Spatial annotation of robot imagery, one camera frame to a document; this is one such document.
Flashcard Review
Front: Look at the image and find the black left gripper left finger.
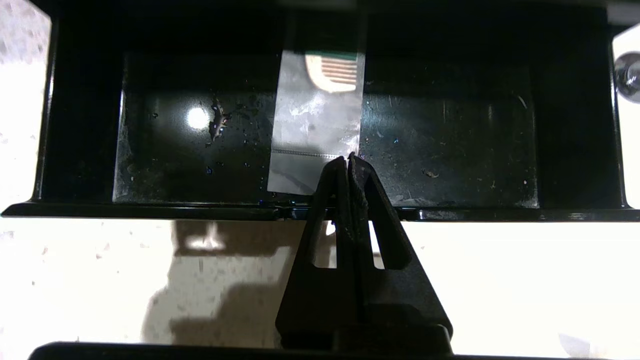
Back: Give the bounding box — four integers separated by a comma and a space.
275, 156, 358, 331

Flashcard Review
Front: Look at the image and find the black sliding drawer tray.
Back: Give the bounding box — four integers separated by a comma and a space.
0, 10, 640, 222

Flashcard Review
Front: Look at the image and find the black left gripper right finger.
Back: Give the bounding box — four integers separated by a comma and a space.
347, 151, 453, 331

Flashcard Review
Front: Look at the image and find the chrome sink drain plug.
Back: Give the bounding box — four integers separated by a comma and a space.
614, 50, 640, 105

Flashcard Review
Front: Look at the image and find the white ceramic sink basin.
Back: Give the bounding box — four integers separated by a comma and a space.
612, 22, 640, 208

